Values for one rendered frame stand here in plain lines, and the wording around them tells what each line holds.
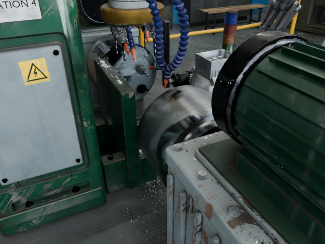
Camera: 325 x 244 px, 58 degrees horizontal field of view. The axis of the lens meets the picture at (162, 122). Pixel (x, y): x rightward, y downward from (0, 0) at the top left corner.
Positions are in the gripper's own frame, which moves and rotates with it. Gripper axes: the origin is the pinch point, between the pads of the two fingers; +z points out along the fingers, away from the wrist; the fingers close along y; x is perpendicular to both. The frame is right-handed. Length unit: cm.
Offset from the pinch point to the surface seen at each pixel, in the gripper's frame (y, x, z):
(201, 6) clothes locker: -465, 270, -65
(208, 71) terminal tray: -2.3, -13.5, 17.9
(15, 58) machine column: 12, -72, 31
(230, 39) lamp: -33.2, 14.9, 2.2
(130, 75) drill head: -27, -27, 34
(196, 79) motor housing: -13.0, -8.2, 23.2
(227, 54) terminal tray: -7.8, -4.8, 9.9
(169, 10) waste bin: -467, 207, -26
